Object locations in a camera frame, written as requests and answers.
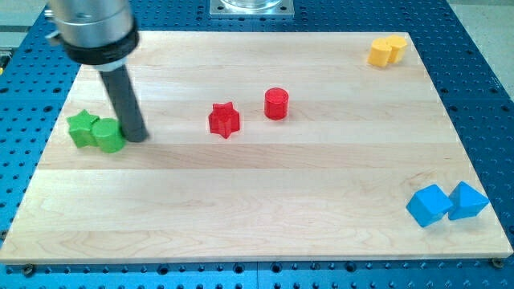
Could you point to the yellow hexagon block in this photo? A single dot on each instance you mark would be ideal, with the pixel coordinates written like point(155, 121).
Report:
point(398, 48)

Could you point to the green star block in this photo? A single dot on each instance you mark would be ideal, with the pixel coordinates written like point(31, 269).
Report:
point(80, 128)

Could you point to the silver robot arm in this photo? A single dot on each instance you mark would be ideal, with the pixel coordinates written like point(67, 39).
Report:
point(99, 33)

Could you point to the blue cube block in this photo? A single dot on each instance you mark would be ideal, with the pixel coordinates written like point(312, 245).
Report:
point(429, 205)

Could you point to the yellow cylinder block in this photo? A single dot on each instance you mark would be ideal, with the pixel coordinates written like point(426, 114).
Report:
point(379, 52)

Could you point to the red star block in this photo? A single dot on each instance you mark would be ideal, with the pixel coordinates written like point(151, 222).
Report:
point(224, 119)

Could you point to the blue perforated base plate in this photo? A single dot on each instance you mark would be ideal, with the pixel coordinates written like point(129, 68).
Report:
point(38, 77)

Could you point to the blue triangle block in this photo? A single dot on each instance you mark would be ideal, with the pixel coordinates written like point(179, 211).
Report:
point(467, 202)

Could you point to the light wooden board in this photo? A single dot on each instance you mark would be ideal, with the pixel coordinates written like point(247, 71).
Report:
point(329, 182)

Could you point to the red cylinder block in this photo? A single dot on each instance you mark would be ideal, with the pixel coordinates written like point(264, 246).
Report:
point(276, 103)

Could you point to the green cylinder block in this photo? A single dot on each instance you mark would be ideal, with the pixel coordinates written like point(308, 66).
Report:
point(108, 135)

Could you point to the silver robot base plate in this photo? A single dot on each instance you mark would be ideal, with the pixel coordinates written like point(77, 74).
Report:
point(251, 8)

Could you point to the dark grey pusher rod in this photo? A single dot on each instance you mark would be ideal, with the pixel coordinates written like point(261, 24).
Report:
point(120, 91)

